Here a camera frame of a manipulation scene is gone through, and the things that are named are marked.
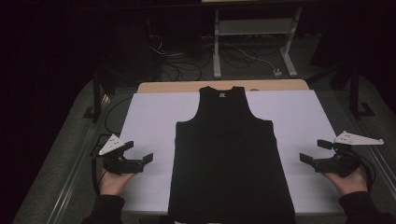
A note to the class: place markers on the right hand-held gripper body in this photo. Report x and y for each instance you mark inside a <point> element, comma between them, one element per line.
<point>341,163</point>

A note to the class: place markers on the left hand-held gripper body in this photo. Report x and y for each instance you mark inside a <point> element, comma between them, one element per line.
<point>123,165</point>

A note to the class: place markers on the black tank top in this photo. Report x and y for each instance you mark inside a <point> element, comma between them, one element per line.
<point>232,155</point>

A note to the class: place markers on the person's left hand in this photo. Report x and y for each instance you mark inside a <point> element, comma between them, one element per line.
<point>113,184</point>

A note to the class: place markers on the person's right hand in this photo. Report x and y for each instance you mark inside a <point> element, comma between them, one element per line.
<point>348,184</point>

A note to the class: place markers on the white board mat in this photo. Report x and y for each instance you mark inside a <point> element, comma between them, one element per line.
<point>149,118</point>

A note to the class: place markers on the black metal stand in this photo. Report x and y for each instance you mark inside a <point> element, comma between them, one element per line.
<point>355,93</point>
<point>97,93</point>

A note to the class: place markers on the white plug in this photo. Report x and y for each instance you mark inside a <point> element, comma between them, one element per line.
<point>277,72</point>

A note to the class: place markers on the metal floor rail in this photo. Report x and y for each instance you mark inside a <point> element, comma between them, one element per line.
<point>381,161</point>
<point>77,168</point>

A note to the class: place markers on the grey metal desk frame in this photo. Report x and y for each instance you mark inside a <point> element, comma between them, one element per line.
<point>253,27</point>

